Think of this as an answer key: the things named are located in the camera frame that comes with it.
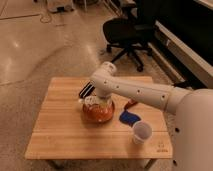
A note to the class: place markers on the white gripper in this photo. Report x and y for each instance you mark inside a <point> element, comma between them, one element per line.
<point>102,94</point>

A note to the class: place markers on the white plastic bottle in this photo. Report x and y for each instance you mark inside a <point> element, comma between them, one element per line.
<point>95,100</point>

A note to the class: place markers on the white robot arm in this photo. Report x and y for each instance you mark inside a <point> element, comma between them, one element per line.
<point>193,111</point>

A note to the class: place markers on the orange ceramic bowl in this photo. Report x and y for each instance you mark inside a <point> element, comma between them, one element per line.
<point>97,114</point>

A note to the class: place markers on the black striped block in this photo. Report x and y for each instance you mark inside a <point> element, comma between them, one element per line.
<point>86,91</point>

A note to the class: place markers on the blue cloth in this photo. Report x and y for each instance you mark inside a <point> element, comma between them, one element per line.
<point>129,118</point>

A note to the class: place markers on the wooden table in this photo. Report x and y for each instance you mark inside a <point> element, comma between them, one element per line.
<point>62,132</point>

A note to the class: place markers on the clear plastic cup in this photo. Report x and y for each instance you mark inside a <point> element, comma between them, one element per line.
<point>142,131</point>

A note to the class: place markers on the black office chair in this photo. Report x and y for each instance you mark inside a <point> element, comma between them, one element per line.
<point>133,33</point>

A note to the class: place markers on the red handled tool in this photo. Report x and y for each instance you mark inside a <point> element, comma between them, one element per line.
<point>130,104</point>

